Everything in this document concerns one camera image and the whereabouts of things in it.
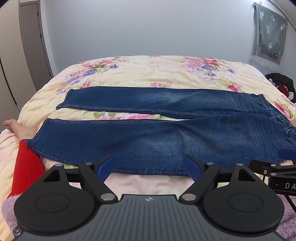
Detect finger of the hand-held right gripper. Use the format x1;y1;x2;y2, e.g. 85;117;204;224
278;149;296;159
249;159;296;175

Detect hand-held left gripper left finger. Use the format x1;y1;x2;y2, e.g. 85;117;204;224
42;155;116;202

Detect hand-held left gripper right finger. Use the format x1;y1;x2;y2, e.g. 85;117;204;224
179;155;256;202

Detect blue denim pants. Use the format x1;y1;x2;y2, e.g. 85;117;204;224
25;86;296;176

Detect pile of dark clothes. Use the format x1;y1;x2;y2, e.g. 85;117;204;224
265;73;296;103

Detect red cloth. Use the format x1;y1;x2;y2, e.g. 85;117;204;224
6;138;46;199

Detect person's bare foot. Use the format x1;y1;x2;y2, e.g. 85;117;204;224
3;119;36;140

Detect floral yellow blanket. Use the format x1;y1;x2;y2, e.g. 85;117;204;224
17;55;296;130

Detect purple fuzzy cloth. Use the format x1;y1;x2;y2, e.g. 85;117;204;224
1;192;296;235

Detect green floral window curtain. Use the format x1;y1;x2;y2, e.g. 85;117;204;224
249;2;288;66

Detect beige wardrobe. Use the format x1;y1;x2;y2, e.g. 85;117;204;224
0;5;37;123

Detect grey door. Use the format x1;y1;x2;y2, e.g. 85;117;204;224
19;2;53;92

